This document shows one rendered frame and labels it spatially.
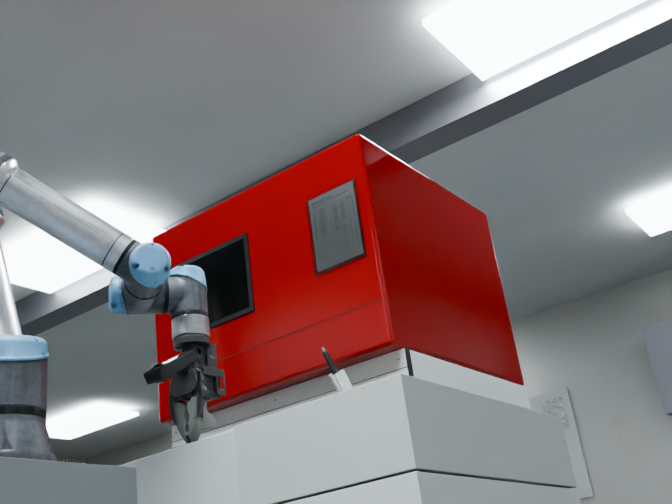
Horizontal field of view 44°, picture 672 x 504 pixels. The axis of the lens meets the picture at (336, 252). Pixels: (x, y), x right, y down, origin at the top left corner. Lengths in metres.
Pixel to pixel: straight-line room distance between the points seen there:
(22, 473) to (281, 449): 0.40
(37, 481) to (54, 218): 0.49
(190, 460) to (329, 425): 0.31
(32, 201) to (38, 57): 2.60
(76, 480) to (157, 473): 0.26
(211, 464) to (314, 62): 2.98
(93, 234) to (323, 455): 0.58
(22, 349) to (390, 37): 3.02
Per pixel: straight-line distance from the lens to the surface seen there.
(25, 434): 1.44
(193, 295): 1.71
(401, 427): 1.30
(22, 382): 1.46
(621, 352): 8.07
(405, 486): 1.29
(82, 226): 1.59
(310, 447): 1.39
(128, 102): 4.44
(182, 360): 1.65
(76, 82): 4.32
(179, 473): 1.59
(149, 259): 1.56
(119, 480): 1.46
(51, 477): 1.38
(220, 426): 2.41
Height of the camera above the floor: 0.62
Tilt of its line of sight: 24 degrees up
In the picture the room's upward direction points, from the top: 8 degrees counter-clockwise
